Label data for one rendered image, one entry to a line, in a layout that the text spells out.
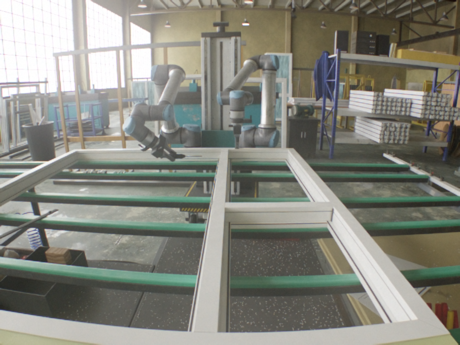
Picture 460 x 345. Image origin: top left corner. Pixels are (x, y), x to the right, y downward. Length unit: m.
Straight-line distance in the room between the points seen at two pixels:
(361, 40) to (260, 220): 5.03
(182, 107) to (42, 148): 2.74
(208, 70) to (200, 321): 2.19
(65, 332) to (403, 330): 0.60
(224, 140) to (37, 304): 1.91
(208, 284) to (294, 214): 0.47
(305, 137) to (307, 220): 4.28
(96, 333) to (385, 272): 0.61
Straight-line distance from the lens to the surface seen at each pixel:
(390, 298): 0.70
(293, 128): 5.17
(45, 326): 0.61
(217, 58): 2.53
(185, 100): 5.33
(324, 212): 1.01
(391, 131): 5.55
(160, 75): 2.07
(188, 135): 2.37
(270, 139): 2.23
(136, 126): 1.51
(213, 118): 2.55
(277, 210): 0.96
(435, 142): 6.51
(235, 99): 1.68
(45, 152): 5.81
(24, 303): 1.19
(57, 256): 1.25
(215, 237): 0.77
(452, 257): 1.52
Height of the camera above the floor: 1.33
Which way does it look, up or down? 18 degrees down
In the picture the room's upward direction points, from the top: straight up
